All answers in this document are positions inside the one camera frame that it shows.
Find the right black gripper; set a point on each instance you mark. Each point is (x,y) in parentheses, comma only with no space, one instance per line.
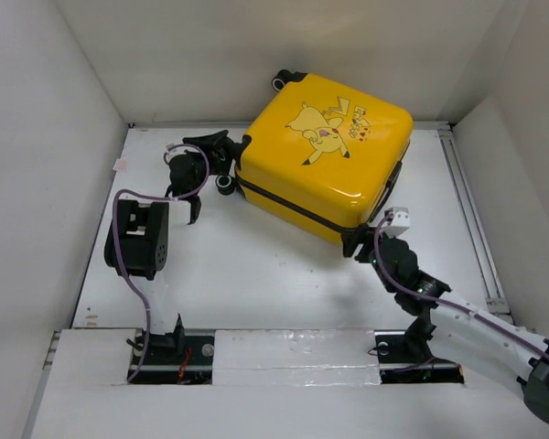
(350,240)

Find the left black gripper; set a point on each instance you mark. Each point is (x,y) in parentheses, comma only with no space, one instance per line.
(219,163)

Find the yellow hard-shell suitcase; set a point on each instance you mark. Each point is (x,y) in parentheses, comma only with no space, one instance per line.
(321,155)

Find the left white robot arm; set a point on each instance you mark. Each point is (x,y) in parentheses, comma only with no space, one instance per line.
(137,243)

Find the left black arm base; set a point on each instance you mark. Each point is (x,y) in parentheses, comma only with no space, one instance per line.
(181,357)

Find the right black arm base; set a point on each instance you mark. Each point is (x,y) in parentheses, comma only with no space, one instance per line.
(405,358)

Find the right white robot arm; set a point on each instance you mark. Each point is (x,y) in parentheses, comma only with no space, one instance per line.
(447,326)

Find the small pink paper scrap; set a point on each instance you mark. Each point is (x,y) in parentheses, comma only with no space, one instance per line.
(120,165)

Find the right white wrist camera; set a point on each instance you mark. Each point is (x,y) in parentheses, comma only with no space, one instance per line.
(398,222)

